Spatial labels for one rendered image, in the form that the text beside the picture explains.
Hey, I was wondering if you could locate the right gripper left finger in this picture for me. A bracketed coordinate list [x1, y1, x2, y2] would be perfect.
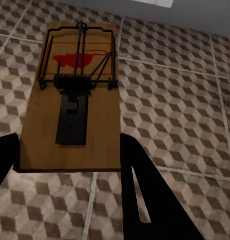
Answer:
[0, 133, 19, 185]

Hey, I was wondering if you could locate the mousetrap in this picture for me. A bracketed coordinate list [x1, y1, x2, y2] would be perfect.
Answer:
[13, 19, 121, 173]

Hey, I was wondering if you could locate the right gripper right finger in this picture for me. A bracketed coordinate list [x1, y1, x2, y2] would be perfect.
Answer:
[120, 133, 205, 240]

